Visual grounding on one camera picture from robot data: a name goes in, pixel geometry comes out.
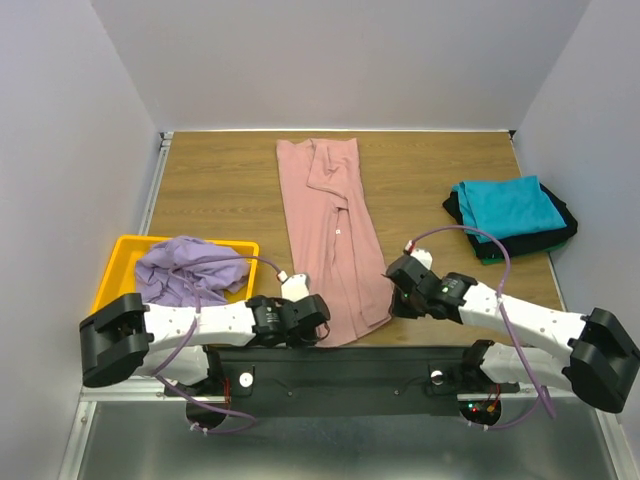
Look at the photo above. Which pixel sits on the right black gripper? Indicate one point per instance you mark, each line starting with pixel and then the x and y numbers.
pixel 403 273

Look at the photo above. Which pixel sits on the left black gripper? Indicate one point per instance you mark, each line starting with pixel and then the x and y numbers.
pixel 314 310

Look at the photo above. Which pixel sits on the pink graphic t-shirt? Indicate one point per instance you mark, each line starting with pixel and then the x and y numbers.
pixel 332 237

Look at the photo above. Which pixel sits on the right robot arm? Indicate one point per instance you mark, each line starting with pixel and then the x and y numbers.
pixel 591 355

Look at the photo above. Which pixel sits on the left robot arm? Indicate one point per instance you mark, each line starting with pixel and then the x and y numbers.
pixel 128 337

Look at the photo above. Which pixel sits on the black folded t-shirt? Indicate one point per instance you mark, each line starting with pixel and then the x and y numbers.
pixel 484 245

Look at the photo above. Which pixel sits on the teal folded t-shirt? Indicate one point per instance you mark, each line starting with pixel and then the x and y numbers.
pixel 506 209

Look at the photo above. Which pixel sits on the lavender t-shirt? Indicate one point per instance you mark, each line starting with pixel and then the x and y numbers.
pixel 182 270

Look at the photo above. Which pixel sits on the green folded t-shirt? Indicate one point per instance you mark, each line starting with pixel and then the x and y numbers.
pixel 496 259

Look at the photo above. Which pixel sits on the yellow plastic tray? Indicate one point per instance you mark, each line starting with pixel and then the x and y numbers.
pixel 119 278

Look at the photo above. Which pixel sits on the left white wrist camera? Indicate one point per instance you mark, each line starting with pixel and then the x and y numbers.
pixel 293 287

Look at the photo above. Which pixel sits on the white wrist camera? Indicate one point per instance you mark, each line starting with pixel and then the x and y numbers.
pixel 423 256
pixel 293 287

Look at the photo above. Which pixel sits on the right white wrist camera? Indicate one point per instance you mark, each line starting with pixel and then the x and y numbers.
pixel 423 256

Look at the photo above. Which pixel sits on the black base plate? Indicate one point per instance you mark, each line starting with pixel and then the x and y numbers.
pixel 357 381

